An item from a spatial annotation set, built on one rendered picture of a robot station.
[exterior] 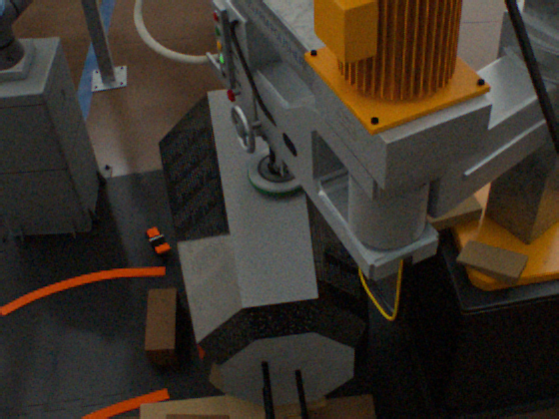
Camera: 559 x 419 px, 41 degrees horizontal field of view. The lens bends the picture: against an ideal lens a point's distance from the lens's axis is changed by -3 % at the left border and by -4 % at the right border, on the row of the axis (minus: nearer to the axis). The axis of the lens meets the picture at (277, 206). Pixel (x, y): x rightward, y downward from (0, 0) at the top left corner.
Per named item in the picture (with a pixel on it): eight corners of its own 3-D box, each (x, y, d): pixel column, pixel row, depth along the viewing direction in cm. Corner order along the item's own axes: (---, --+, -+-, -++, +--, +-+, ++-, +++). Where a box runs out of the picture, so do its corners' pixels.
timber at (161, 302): (154, 305, 325) (148, 288, 316) (181, 303, 324) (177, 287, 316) (150, 366, 304) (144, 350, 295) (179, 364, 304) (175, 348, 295)
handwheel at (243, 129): (281, 154, 225) (279, 115, 214) (251, 165, 223) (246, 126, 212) (261, 124, 235) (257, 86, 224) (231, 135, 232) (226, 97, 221)
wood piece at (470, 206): (467, 197, 253) (469, 187, 249) (480, 218, 246) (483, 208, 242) (412, 212, 250) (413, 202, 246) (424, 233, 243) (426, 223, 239)
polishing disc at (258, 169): (316, 187, 252) (316, 185, 251) (252, 196, 251) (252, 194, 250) (305, 144, 266) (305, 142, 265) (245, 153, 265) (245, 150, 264)
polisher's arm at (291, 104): (435, 280, 198) (456, 142, 163) (359, 314, 193) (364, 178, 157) (307, 119, 245) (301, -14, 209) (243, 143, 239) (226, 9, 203)
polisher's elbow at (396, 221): (387, 183, 198) (390, 125, 183) (440, 224, 187) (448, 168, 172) (331, 217, 190) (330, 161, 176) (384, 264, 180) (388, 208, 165)
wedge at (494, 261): (526, 265, 232) (529, 255, 228) (513, 287, 226) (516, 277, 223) (468, 240, 240) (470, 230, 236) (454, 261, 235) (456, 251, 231)
